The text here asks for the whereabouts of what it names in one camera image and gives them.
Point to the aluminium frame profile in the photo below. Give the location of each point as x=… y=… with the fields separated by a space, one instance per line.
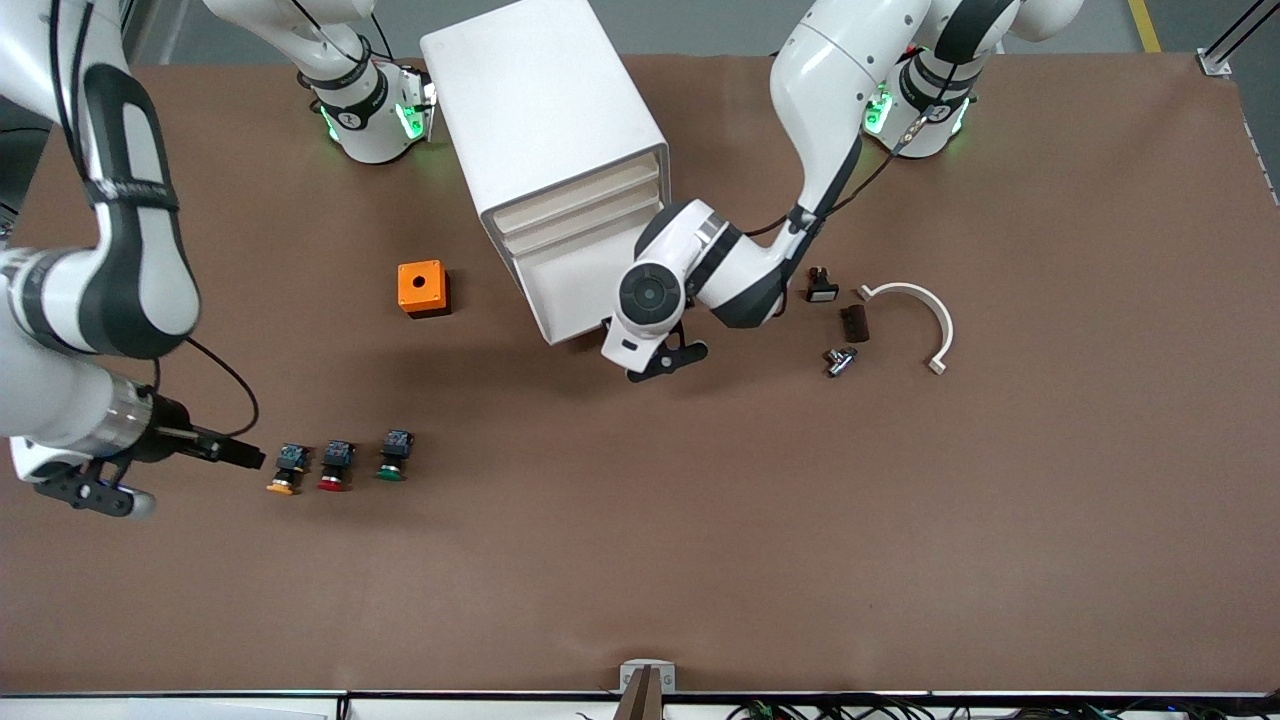
x=1235 y=40
x=130 y=25

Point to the orange button box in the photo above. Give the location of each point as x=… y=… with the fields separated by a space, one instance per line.
x=420 y=285

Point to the black white push button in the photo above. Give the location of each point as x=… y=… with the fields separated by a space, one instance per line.
x=821 y=285

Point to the green push button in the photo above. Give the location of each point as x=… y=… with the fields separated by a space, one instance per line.
x=395 y=455

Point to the white curved bracket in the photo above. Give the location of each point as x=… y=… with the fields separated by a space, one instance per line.
x=935 y=315

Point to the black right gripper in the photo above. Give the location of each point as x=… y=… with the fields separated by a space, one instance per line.
x=172 y=437

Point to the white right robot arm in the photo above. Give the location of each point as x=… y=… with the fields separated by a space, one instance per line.
x=365 y=120

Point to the brown block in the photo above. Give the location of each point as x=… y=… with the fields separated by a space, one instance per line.
x=858 y=323

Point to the yellow push button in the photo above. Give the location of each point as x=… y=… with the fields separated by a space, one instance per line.
x=287 y=470

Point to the metal key switch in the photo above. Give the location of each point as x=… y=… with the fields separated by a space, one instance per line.
x=840 y=361

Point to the grey metal bracket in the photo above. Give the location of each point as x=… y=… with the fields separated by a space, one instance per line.
x=647 y=676

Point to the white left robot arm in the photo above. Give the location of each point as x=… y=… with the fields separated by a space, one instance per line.
x=850 y=80

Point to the red push button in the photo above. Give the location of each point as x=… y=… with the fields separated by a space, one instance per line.
x=336 y=467

